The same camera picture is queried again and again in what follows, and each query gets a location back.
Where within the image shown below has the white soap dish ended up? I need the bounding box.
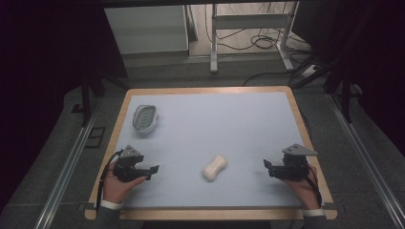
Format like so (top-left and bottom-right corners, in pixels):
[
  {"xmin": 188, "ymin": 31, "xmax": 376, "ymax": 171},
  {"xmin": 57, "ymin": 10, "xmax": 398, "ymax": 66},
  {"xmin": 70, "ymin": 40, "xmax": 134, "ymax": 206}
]
[{"xmin": 132, "ymin": 104, "xmax": 160, "ymax": 135}]

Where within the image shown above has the black floor plate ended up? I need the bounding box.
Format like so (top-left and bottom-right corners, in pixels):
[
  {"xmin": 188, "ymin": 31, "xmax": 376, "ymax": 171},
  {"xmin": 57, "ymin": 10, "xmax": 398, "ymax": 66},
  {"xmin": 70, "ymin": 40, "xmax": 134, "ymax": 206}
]
[{"xmin": 83, "ymin": 126, "xmax": 107, "ymax": 149}]

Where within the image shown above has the tangle of black floor cables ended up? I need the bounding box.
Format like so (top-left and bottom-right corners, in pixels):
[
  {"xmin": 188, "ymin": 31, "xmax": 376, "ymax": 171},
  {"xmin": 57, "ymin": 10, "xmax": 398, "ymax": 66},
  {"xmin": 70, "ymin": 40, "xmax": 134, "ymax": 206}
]
[{"xmin": 204, "ymin": 2, "xmax": 312, "ymax": 55}]

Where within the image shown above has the person's left hand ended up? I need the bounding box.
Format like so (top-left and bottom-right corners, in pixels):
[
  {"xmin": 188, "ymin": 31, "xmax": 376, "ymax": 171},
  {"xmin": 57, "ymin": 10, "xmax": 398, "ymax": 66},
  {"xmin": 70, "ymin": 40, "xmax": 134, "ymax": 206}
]
[{"xmin": 102, "ymin": 170, "xmax": 147, "ymax": 205}]

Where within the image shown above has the aluminium rail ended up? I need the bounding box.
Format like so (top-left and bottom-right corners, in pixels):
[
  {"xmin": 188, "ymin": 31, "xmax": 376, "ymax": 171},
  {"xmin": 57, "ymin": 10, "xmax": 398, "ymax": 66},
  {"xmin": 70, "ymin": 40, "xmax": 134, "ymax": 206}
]
[
  {"xmin": 32, "ymin": 97, "xmax": 103, "ymax": 229},
  {"xmin": 327, "ymin": 93, "xmax": 405, "ymax": 229}
]

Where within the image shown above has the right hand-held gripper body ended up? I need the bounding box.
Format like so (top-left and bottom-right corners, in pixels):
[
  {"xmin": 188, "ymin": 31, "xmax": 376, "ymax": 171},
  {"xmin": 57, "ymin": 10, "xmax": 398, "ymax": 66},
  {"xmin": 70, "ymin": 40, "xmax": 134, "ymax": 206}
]
[{"xmin": 281, "ymin": 143, "xmax": 319, "ymax": 182}]

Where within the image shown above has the black metal stand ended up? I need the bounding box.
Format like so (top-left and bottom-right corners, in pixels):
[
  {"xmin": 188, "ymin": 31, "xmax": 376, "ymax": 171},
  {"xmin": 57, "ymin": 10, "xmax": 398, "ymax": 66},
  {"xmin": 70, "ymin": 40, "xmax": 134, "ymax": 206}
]
[
  {"xmin": 290, "ymin": 47, "xmax": 364, "ymax": 124},
  {"xmin": 71, "ymin": 74, "xmax": 132, "ymax": 128}
]

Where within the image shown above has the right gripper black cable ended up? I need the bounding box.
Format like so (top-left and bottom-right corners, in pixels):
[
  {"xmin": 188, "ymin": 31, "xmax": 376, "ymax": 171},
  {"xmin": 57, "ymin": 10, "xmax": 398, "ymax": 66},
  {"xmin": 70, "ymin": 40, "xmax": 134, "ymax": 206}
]
[{"xmin": 304, "ymin": 163, "xmax": 323, "ymax": 208}]

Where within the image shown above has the white soap bar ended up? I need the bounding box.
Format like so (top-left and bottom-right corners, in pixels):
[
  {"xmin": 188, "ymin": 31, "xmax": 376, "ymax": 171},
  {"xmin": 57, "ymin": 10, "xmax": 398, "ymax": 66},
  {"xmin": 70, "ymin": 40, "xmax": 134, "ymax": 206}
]
[{"xmin": 201, "ymin": 154, "xmax": 229, "ymax": 183}]

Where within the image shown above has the long black floor cable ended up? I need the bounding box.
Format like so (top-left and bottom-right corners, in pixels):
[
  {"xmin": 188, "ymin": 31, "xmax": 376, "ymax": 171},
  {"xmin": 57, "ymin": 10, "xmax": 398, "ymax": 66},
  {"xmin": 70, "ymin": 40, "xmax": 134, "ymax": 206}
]
[{"xmin": 243, "ymin": 70, "xmax": 299, "ymax": 87}]

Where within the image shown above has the white metal stand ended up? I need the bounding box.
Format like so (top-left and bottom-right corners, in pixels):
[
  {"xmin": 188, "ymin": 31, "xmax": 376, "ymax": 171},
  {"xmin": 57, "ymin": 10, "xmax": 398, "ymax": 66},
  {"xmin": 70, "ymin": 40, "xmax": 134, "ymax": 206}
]
[{"xmin": 209, "ymin": 1, "xmax": 301, "ymax": 74}]

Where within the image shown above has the white power strip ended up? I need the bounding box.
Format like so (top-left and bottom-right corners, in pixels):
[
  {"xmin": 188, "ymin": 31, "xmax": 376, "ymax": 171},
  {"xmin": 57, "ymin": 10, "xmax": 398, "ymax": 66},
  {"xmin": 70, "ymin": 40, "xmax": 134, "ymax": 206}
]
[{"xmin": 300, "ymin": 64, "xmax": 320, "ymax": 79}]

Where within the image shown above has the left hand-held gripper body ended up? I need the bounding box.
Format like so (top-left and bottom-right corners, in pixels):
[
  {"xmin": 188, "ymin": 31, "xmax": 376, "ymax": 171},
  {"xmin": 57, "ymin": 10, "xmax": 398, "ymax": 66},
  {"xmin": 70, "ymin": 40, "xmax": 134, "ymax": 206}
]
[{"xmin": 113, "ymin": 145, "xmax": 145, "ymax": 183}]

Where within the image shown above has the pale blue table mat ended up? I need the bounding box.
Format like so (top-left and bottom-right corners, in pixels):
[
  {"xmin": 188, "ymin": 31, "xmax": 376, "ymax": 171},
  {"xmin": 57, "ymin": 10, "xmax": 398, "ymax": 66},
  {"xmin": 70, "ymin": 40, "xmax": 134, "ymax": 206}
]
[{"xmin": 114, "ymin": 92, "xmax": 308, "ymax": 210}]

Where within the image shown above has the white board panel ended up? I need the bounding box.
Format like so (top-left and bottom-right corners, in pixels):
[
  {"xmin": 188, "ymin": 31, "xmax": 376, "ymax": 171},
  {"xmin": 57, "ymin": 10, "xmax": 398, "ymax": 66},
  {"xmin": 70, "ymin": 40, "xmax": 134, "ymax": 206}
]
[{"xmin": 103, "ymin": 4, "xmax": 190, "ymax": 55}]

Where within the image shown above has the person's right hand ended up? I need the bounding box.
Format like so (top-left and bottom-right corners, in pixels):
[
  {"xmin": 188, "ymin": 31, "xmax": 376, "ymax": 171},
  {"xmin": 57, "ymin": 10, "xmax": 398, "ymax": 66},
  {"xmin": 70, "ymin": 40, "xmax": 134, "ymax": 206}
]
[{"xmin": 281, "ymin": 167, "xmax": 322, "ymax": 211}]

